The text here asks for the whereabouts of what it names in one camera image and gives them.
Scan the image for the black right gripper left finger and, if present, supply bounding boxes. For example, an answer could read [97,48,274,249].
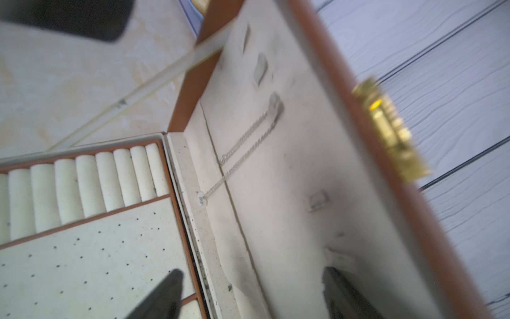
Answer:
[127,268,184,319]

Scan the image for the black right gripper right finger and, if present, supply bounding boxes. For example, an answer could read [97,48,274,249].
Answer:
[322,267,383,319]

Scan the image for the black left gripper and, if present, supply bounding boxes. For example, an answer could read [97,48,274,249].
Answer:
[1,0,135,42]

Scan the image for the brown wooden jewelry box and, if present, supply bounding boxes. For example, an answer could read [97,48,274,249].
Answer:
[1,1,491,318]

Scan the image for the thin silver jewelry chain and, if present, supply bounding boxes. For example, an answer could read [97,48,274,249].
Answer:
[198,93,284,206]

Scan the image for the lavender rectangular tray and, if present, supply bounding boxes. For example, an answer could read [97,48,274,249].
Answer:
[179,0,203,37]

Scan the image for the yellow bread pastry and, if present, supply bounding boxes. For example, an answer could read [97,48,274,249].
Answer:
[191,0,210,15]

